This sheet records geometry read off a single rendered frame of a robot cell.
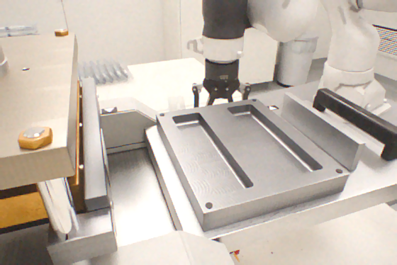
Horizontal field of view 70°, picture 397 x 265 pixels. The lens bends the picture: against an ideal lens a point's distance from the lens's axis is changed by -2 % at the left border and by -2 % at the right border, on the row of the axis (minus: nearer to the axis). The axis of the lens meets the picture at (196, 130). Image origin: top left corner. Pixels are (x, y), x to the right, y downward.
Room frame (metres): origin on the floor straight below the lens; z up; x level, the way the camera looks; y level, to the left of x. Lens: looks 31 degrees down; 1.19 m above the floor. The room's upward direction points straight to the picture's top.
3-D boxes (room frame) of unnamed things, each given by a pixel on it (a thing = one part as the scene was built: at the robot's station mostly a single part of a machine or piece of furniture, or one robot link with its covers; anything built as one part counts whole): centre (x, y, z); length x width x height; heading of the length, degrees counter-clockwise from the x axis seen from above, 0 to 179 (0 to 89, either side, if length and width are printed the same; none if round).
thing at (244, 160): (0.30, -0.05, 0.98); 0.20 x 0.17 x 0.03; 19
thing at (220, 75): (0.62, -0.06, 0.95); 0.08 x 0.08 x 0.09
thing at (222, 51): (0.64, -0.04, 1.03); 0.13 x 0.12 x 0.05; 179
